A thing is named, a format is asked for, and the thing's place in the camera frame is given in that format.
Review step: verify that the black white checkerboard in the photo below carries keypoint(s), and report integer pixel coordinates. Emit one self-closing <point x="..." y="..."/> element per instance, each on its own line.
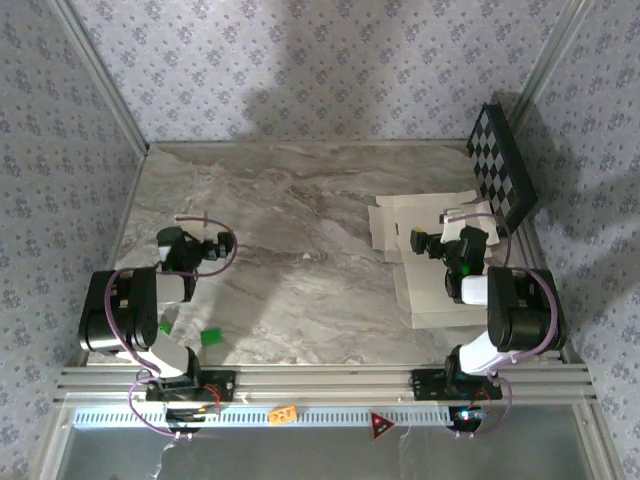
<point x="492" y="160"/>

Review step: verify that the orange paper label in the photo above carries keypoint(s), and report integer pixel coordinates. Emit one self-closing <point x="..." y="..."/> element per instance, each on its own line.
<point x="283" y="416"/>

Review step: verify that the white lavender paper box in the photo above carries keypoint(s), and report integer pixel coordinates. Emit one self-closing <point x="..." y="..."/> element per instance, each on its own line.
<point x="430" y="295"/>

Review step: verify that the grey metal sheet panel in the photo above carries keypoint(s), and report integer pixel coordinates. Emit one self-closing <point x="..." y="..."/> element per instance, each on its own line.
<point x="320" y="455"/>

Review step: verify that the large green toy brick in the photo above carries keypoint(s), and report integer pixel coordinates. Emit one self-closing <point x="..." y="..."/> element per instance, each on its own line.
<point x="211" y="336"/>

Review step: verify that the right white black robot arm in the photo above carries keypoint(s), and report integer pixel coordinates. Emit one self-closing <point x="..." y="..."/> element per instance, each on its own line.
<point x="520" y="310"/>

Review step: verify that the black controller board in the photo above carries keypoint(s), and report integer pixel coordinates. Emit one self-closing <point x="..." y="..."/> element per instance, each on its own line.
<point x="467" y="417"/>
<point x="185" y="415"/>

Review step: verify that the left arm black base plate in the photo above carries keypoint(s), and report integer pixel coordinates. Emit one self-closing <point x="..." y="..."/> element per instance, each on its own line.
<point x="225" y="387"/>

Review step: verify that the aluminium corner post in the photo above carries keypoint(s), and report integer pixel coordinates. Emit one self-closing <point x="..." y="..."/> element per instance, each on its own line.
<point x="556" y="50"/>
<point x="102" y="75"/>

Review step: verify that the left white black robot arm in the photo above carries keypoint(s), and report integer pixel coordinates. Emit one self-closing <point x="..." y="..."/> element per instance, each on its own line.
<point x="115" y="315"/>

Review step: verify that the red triangle sticker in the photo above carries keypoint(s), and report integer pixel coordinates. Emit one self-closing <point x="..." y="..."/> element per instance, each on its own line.
<point x="380" y="426"/>

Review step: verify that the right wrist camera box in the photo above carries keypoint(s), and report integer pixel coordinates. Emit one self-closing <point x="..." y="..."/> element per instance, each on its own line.
<point x="450" y="227"/>

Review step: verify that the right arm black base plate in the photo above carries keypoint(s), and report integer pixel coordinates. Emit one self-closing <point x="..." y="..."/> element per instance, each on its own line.
<point x="425" y="385"/>

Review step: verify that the aluminium front rail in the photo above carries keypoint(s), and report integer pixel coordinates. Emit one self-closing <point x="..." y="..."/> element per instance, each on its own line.
<point x="320" y="382"/>

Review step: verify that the small green toy brick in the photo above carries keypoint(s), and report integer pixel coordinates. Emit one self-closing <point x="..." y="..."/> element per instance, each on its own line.
<point x="165" y="329"/>

